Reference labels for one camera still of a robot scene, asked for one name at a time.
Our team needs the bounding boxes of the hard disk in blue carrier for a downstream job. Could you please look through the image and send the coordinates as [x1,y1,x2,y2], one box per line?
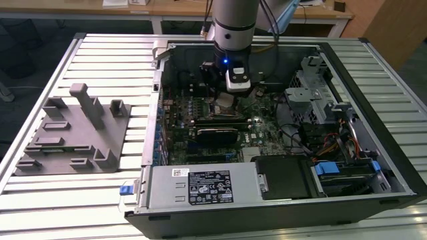
[311,159,393,200]

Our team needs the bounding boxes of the grey power supply box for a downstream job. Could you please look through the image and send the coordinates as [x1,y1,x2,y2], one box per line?
[132,163,269,210]

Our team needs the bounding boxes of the green motherboard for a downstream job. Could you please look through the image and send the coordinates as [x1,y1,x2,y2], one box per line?
[157,83,301,166]

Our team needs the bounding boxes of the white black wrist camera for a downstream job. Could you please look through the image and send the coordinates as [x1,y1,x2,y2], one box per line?
[224,66,252,94]

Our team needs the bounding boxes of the orange yellow wire bundle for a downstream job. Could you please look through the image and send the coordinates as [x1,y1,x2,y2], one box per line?
[311,119,367,162]

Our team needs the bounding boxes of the silver square CPU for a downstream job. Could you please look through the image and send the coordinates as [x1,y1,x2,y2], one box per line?
[215,93,239,109]

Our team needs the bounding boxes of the black graphics card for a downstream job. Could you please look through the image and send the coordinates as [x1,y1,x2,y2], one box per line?
[195,127,240,146]

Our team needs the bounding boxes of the black camera cable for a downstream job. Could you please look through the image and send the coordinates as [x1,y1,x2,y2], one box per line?
[259,0,281,77]

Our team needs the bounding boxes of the wooden desk, white frame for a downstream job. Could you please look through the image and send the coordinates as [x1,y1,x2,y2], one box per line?
[0,0,356,38]

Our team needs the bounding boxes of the silver metal drive cage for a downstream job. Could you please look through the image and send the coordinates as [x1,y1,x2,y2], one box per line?
[283,56,356,126]

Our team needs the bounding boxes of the CPU socket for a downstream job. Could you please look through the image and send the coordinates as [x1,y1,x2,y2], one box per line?
[207,97,243,119]

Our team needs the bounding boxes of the grey plastic parts rack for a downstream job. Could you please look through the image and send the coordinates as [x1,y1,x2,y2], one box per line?
[12,82,133,177]

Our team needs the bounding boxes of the black RAM slot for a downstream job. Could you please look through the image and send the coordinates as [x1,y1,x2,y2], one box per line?
[195,125,252,130]
[192,118,251,122]
[193,123,252,127]
[193,121,251,125]

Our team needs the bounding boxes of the white paper sheet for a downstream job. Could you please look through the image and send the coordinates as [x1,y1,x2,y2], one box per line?
[101,0,129,8]

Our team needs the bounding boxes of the wooden cabinet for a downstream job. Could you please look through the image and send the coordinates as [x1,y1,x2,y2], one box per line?
[341,0,427,72]

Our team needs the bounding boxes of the black open PC case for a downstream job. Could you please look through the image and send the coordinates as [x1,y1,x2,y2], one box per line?
[117,37,427,240]

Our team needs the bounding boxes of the silver finned chipset heatsink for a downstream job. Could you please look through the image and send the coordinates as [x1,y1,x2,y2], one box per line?
[241,146,263,159]

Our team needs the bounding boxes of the black expansion slot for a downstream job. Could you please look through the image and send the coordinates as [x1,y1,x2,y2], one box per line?
[185,154,241,163]

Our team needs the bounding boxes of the blue plastic latch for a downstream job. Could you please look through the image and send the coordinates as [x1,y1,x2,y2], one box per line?
[118,181,134,196]

